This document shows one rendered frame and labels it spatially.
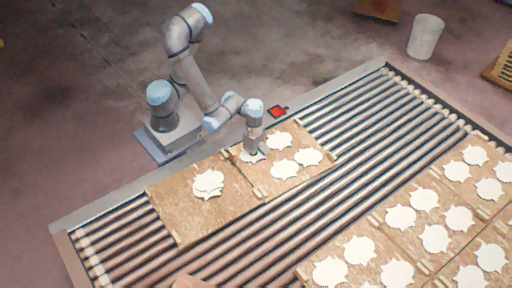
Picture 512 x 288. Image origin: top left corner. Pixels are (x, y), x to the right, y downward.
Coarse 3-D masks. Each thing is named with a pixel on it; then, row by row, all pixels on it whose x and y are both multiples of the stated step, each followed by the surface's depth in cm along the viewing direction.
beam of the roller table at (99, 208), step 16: (368, 64) 249; (384, 64) 250; (336, 80) 238; (352, 80) 238; (304, 96) 227; (320, 96) 228; (288, 112) 218; (240, 128) 209; (208, 144) 202; (224, 144) 202; (176, 160) 194; (192, 160) 194; (144, 176) 187; (160, 176) 187; (112, 192) 180; (128, 192) 181; (144, 192) 182; (80, 208) 174; (96, 208) 175; (112, 208) 175; (64, 224) 169; (80, 224) 169
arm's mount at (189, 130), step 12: (180, 108) 211; (144, 120) 205; (180, 120) 205; (192, 120) 205; (144, 132) 211; (180, 132) 200; (192, 132) 203; (156, 144) 204; (168, 144) 195; (180, 144) 202; (168, 156) 201
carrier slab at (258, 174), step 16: (272, 128) 207; (288, 128) 208; (304, 128) 208; (240, 144) 199; (304, 144) 201; (240, 160) 193; (272, 160) 193; (288, 160) 194; (256, 176) 187; (304, 176) 187; (272, 192) 181
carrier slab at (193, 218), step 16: (208, 160) 192; (224, 160) 192; (176, 176) 185; (192, 176) 185; (224, 176) 186; (240, 176) 186; (160, 192) 179; (176, 192) 179; (192, 192) 180; (224, 192) 180; (240, 192) 180; (160, 208) 173; (176, 208) 174; (192, 208) 174; (208, 208) 174; (224, 208) 175; (240, 208) 175; (176, 224) 169; (192, 224) 169; (208, 224) 169; (224, 224) 170; (192, 240) 164
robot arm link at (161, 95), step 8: (160, 80) 190; (168, 80) 192; (152, 88) 187; (160, 88) 187; (168, 88) 187; (176, 88) 191; (152, 96) 185; (160, 96) 185; (168, 96) 187; (176, 96) 192; (152, 104) 187; (160, 104) 187; (168, 104) 190; (152, 112) 193; (160, 112) 191; (168, 112) 193
